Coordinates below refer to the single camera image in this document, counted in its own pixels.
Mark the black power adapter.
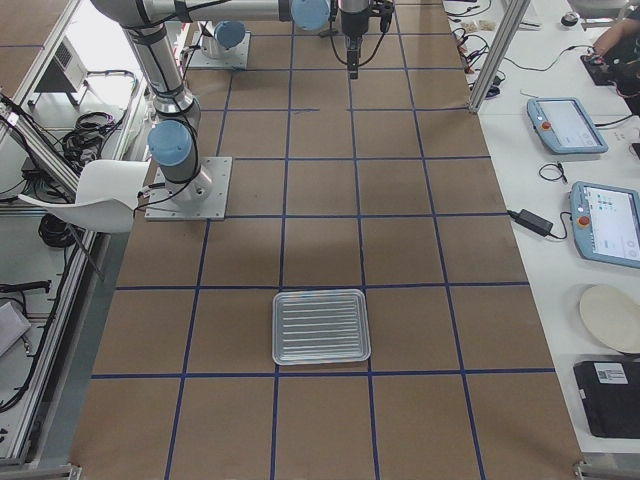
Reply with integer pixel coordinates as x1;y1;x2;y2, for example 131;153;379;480
507;209;553;237

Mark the far blue teach pendant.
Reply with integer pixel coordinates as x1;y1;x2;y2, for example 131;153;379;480
526;97;608;155

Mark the near blue teach pendant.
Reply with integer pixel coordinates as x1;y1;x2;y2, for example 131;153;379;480
569;182;639;268

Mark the blue teach pendant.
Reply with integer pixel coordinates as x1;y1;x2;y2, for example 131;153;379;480
526;97;608;155
569;182;639;268

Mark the silver metal tray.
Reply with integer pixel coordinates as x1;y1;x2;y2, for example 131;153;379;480
272;289;371;366

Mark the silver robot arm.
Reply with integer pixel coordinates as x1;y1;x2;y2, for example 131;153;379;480
93;0;374;128
199;20;246;59

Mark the black box with label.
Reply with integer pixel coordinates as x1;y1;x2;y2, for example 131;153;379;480
573;361;639;439

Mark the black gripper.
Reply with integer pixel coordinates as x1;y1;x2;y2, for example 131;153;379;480
338;0;371;38

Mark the white plastic chair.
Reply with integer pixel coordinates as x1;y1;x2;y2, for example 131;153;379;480
18;159;149;233

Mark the aluminium frame post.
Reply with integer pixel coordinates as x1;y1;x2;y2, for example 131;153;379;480
468;0;529;114

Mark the white round plate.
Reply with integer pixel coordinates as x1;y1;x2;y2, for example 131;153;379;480
579;285;639;354

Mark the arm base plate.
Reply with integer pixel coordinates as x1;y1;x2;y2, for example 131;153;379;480
144;157;232;221
185;31;251;70

